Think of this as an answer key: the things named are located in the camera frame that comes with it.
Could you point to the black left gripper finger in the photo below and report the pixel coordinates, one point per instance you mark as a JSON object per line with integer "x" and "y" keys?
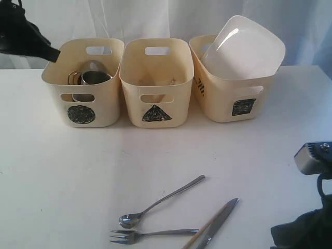
{"x": 45, "y": 51}

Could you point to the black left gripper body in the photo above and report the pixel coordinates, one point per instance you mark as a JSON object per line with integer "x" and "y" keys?
{"x": 18, "y": 35}

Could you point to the steel mug wire handle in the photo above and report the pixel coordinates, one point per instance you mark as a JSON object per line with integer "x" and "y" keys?
{"x": 86, "y": 78}

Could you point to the steel tumbler cup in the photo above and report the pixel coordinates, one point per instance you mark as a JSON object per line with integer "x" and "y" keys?
{"x": 93, "y": 65}

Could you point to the steel spoon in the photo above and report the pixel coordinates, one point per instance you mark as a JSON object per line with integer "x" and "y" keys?
{"x": 131, "y": 220}

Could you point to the white square plate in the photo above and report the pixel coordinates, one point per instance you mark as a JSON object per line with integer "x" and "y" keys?
{"x": 244, "y": 50}

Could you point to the wooden chopstick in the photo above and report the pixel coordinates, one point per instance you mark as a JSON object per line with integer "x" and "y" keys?
{"x": 152, "y": 83}
{"x": 203, "y": 228}

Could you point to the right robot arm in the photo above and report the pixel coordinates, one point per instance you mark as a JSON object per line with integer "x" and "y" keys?
{"x": 309, "y": 230}

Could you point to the cream bin circle mark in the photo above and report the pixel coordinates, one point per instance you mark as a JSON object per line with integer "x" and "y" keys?
{"x": 86, "y": 105}

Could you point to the cream bin triangle mark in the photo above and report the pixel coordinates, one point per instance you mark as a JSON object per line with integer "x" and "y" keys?
{"x": 170, "y": 54}

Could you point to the cream bin square mark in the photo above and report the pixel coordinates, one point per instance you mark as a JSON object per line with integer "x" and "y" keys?
{"x": 225, "y": 100}

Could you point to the steel fork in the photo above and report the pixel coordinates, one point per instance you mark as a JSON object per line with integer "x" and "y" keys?
{"x": 129, "y": 237}

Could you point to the steel table knife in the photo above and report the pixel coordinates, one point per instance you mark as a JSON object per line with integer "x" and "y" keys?
{"x": 217, "y": 223}

